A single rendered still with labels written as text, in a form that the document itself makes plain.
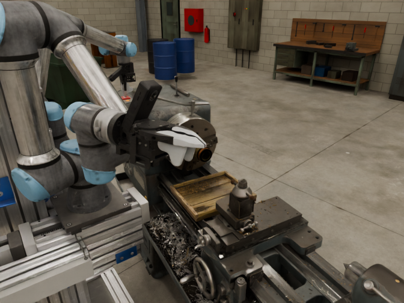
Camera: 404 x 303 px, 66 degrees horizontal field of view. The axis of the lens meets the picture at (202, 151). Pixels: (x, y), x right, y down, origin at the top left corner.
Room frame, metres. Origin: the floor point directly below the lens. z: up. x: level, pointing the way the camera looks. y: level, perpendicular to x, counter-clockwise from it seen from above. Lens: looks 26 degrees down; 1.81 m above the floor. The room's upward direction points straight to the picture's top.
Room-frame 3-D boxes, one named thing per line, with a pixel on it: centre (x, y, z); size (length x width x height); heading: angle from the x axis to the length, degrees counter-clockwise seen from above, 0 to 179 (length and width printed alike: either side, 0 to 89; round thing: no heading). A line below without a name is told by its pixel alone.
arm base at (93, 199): (0.94, 0.40, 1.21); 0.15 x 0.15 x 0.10
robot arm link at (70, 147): (0.93, 0.41, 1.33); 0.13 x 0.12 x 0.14; 147
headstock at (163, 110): (1.99, 0.28, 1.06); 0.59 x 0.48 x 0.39; 29
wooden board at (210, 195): (1.41, -0.05, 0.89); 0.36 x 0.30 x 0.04; 119
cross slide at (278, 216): (1.08, -0.21, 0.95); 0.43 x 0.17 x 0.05; 119
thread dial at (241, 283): (0.83, -0.14, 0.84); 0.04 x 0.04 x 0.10; 29
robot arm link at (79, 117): (0.68, 0.26, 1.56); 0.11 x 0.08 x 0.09; 57
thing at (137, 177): (1.98, 0.28, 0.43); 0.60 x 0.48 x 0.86; 29
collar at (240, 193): (1.05, -0.16, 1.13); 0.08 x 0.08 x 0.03
